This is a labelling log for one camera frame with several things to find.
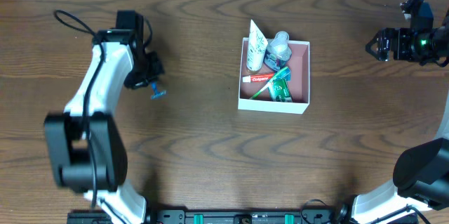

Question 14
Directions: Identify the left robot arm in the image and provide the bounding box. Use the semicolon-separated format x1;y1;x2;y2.
44;11;166;223

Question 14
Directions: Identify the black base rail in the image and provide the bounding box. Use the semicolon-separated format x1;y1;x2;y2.
66;209;420;224

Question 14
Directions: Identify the green Dettol soap box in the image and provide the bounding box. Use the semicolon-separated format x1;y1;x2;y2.
268;79;293;103

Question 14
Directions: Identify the white square cardboard box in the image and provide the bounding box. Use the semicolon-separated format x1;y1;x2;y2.
238;37;310;114

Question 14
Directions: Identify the green white toothbrush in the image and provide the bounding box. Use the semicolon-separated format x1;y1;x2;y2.
250;67;290;100

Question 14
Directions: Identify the blue foam soap bottle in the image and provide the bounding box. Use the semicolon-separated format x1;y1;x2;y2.
264;31;292;72

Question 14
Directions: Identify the Colgate toothpaste tube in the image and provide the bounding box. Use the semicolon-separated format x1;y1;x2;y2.
242;73;274;83

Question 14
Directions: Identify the blue disposable razor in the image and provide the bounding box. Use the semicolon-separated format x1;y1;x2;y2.
151;81;166;100

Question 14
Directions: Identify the white Pantene tube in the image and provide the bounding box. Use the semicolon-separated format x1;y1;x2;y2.
246;20;268;74

